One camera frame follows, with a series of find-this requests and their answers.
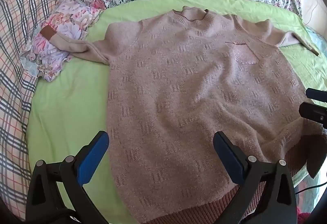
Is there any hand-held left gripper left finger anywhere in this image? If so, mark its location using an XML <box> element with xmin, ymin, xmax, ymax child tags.
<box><xmin>26</xmin><ymin>131</ymin><xmax>110</xmax><ymax>224</ymax></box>

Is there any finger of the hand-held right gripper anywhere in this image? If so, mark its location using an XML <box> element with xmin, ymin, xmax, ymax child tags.
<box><xmin>299</xmin><ymin>102</ymin><xmax>327</xmax><ymax>128</ymax></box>
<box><xmin>306</xmin><ymin>88</ymin><xmax>327</xmax><ymax>102</ymax></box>

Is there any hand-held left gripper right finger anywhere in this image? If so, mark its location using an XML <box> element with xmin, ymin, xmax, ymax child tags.
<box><xmin>214</xmin><ymin>131</ymin><xmax>298</xmax><ymax>224</ymax></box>

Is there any beige knitted sweater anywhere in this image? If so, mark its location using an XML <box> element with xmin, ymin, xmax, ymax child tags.
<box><xmin>40</xmin><ymin>8</ymin><xmax>327</xmax><ymax>224</ymax></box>

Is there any light green bed sheet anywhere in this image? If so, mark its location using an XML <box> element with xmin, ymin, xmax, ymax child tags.
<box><xmin>26</xmin><ymin>0</ymin><xmax>327</xmax><ymax>217</ymax></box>

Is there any light blue patterned sheet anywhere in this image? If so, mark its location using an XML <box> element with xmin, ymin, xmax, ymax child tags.
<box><xmin>305</xmin><ymin>26</ymin><xmax>327</xmax><ymax>66</ymax></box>

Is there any red knitted cloth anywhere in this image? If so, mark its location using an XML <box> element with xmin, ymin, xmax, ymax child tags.
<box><xmin>296</xmin><ymin>211</ymin><xmax>311</xmax><ymax>224</ymax></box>

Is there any plaid blanket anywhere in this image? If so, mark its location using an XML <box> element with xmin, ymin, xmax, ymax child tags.
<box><xmin>0</xmin><ymin>0</ymin><xmax>75</xmax><ymax>220</ymax></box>

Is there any pastel floral ruffled garment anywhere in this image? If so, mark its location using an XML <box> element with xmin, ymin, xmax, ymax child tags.
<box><xmin>20</xmin><ymin>0</ymin><xmax>107</xmax><ymax>83</ymax></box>

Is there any black cable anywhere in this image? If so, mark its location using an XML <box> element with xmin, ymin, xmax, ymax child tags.
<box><xmin>295</xmin><ymin>182</ymin><xmax>325</xmax><ymax>195</ymax></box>

